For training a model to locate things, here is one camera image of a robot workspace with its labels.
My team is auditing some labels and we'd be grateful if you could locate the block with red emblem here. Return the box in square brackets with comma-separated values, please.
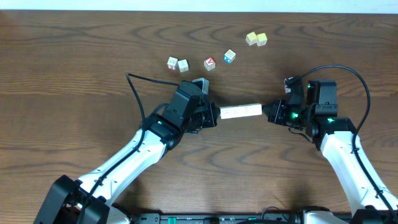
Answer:
[231, 106, 241, 118]

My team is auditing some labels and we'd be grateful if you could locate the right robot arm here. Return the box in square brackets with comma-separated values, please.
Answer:
[262, 78, 397, 223]

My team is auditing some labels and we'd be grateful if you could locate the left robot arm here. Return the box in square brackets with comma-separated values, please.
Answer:
[34, 78, 220, 223]

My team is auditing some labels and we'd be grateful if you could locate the plain white block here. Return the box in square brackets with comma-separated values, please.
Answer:
[177, 59, 189, 72]

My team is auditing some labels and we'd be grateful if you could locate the red letter A block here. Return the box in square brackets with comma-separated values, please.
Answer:
[204, 57, 216, 71]

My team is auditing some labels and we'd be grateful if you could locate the white block red side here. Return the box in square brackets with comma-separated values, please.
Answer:
[167, 57, 178, 70]

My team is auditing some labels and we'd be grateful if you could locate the blue and white block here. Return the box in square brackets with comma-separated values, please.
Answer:
[224, 49, 236, 63]

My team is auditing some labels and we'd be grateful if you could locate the bright yellow block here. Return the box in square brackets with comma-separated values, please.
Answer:
[256, 33, 268, 47]

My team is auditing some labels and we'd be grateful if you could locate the pale yellow block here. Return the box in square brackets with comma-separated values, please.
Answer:
[246, 32, 257, 45]

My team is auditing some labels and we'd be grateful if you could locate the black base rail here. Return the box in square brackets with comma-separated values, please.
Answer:
[124, 212, 355, 224]

